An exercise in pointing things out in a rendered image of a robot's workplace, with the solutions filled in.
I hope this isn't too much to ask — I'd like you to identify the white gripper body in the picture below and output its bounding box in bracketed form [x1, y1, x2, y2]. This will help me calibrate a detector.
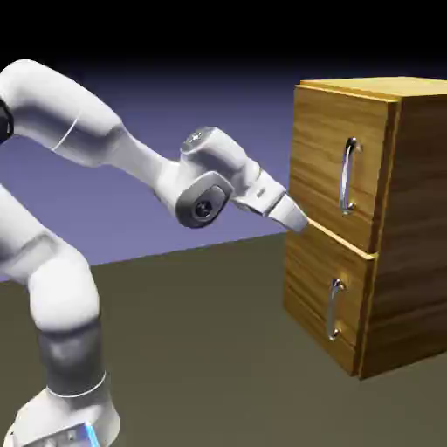
[266, 192, 309, 234]

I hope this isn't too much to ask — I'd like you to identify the short curved metal handle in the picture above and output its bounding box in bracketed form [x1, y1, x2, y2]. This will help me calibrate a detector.
[326, 278, 347, 342]

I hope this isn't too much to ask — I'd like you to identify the tall wooden cabinet door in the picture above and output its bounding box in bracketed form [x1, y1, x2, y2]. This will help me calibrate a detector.
[289, 85, 402, 253]

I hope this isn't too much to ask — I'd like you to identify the short wooden cabinet door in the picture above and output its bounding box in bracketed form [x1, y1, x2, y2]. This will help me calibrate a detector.
[281, 220, 379, 377]

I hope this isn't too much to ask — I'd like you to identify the light wood cabinet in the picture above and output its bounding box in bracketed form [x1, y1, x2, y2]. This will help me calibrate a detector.
[281, 76, 447, 381]

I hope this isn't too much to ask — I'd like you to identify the long curved metal handle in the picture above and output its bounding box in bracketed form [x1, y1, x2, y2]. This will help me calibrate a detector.
[338, 136, 363, 216]

